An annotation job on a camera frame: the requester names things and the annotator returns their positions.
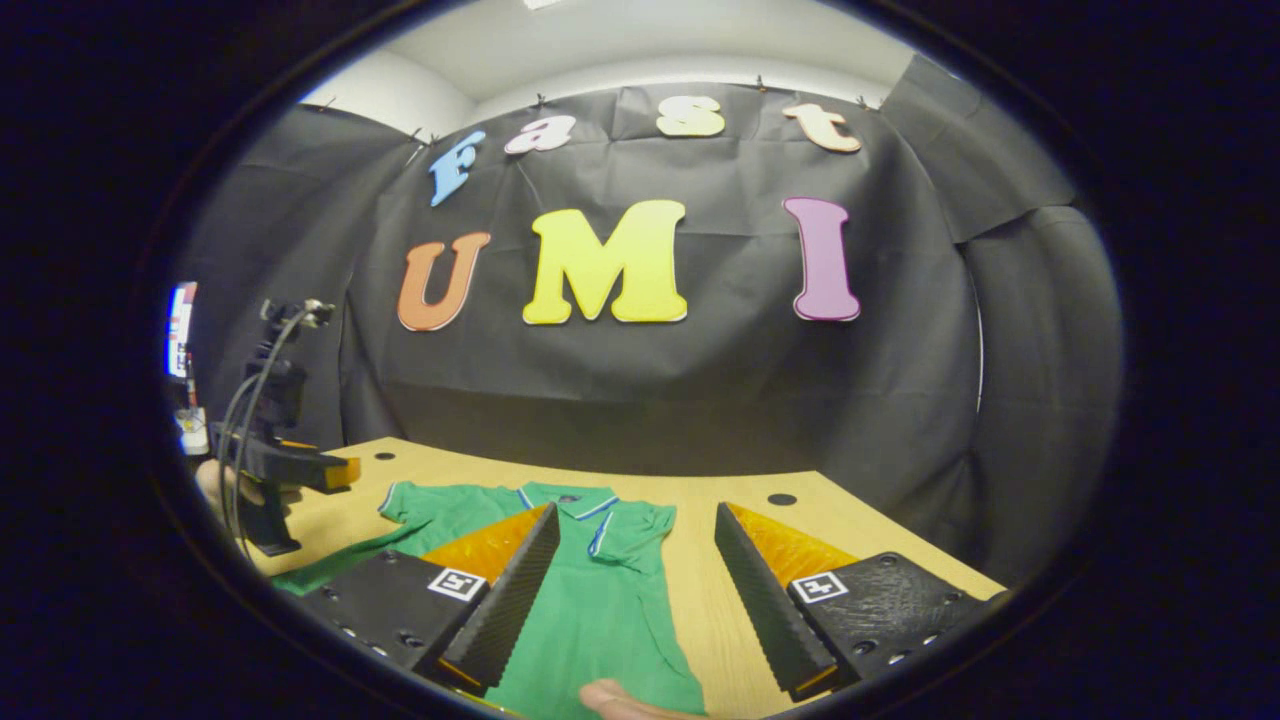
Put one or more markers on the green T-shirt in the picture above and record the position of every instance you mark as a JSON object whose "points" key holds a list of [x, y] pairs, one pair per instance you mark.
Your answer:
{"points": [[600, 620]]}

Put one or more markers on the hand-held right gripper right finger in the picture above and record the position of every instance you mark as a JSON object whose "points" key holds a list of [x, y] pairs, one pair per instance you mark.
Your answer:
{"points": [[760, 605]]}

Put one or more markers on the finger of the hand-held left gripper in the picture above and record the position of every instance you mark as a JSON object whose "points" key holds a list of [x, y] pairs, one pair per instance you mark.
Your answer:
{"points": [[342, 474]]}

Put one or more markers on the black backdrop cloth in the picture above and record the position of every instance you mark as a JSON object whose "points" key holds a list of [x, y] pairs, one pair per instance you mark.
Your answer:
{"points": [[700, 400]]}

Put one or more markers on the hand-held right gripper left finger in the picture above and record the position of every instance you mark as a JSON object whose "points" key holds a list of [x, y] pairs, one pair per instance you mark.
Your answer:
{"points": [[510, 600]]}

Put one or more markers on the red bottle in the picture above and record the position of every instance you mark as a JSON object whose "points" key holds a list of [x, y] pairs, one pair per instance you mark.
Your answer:
{"points": [[189, 380]]}

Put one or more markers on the white side table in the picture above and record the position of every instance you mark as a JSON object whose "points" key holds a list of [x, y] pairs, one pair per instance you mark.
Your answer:
{"points": [[194, 432]]}

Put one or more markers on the computer monitor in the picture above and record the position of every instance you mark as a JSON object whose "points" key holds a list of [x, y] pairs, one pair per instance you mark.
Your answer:
{"points": [[180, 330]]}

